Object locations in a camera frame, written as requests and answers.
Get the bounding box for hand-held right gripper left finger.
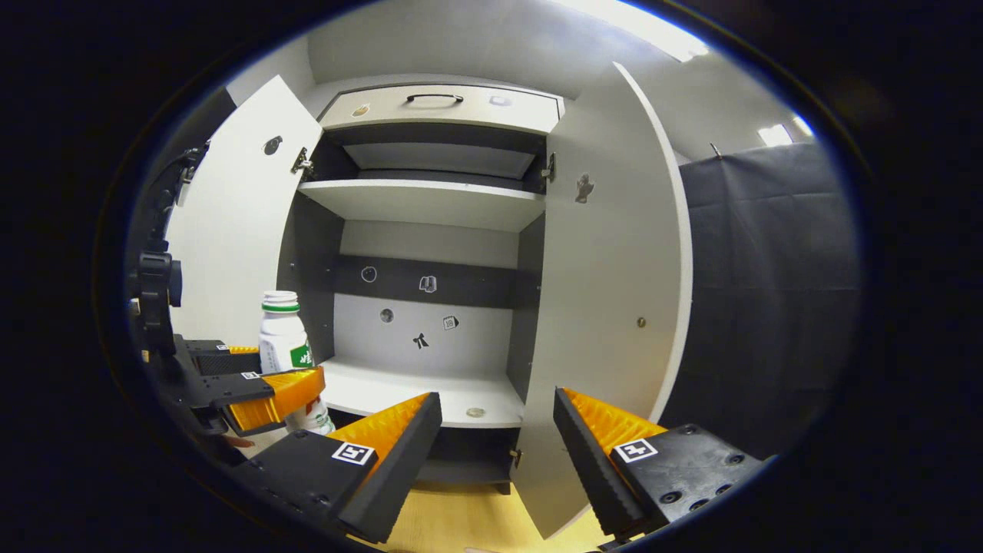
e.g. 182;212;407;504
230;392;444;545

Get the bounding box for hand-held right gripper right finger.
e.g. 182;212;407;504
553;387;769;543

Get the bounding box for white plastic bottle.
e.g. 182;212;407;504
259;290;336;437

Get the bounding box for white cabinet door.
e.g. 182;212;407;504
511;61;694;540
165;75;325;458

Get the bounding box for white and grey cabinet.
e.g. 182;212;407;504
276;83;567;496

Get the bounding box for white cabinet shelf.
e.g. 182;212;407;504
296;179;546;233

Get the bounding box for beige cabinet drawer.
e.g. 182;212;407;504
319;84;565;136

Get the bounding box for large ceiling light panel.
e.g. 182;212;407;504
549;0;710;64

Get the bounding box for hand-held gripper cable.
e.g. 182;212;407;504
154;141;210;247

